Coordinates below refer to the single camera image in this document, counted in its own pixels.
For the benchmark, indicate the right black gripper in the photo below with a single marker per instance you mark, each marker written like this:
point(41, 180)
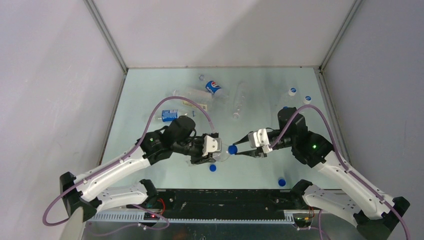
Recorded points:
point(253, 153)

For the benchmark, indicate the right circuit board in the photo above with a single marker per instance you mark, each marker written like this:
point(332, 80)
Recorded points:
point(303, 223)

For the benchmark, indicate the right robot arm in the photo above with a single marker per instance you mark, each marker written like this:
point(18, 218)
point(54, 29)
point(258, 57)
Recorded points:
point(374, 213)

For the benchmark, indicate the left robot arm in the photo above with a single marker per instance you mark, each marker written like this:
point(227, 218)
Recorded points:
point(94, 192)

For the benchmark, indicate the yellow label clear bottle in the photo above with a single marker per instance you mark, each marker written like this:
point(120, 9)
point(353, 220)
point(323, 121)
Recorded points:
point(202, 98)

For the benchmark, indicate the left circuit board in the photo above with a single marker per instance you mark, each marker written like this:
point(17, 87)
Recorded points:
point(151, 216)

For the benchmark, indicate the blue bottle cap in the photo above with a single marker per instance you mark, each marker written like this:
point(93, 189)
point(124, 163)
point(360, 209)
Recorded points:
point(212, 167)
point(232, 149)
point(281, 182)

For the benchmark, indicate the blue label pepsi bottle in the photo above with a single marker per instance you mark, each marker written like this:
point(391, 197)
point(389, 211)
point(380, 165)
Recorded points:
point(223, 154)

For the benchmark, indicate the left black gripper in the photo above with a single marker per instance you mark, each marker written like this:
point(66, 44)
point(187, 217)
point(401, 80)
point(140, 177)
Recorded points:
point(196, 160)

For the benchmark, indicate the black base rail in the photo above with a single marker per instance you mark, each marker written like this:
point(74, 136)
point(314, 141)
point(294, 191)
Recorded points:
point(228, 204)

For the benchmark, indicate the clear unlabelled bottle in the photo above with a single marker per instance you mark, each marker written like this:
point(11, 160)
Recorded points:
point(240, 99)

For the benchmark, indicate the pepsi logo bottle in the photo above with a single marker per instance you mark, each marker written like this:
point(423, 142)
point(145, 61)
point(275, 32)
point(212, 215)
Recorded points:
point(212, 86)

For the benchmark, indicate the small blue label bottle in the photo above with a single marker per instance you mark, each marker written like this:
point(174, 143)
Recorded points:
point(168, 115)

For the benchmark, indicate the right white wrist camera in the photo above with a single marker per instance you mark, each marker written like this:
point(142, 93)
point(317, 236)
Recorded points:
point(259, 139)

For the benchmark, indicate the circuit board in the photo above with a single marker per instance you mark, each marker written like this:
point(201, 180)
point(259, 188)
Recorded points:
point(303, 223)
point(151, 216)

